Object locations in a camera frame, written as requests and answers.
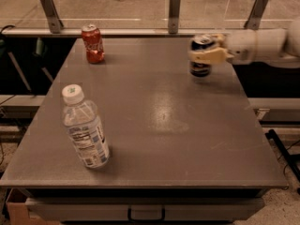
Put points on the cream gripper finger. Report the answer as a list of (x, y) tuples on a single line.
[(214, 40), (209, 57)]

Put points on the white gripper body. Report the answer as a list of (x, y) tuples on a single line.
[(242, 48)]

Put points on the blue pepsi can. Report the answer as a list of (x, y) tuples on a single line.
[(199, 70)]

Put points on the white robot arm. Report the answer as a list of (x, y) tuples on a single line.
[(278, 48)]

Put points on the red coke can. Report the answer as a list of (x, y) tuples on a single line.
[(92, 40)]

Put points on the black stand leg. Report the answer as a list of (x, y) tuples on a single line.
[(293, 160)]

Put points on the clear plastic water bottle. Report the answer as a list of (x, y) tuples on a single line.
[(84, 127)]

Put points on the grey table drawer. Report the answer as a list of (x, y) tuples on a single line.
[(105, 210)]

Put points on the cardboard box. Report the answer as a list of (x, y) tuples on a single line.
[(18, 212)]

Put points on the right metal railing bracket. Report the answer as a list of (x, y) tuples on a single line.
[(256, 14)]

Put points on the metal railing bracket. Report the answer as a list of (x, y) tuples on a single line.
[(256, 14), (54, 22), (173, 18)]

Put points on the middle metal railing bracket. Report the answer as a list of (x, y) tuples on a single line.
[(173, 18)]

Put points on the left metal railing bracket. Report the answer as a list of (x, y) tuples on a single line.
[(54, 22)]

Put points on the horizontal metal rail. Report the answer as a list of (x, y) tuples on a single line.
[(110, 33)]

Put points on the black drawer handle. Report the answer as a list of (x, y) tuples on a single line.
[(146, 213)]

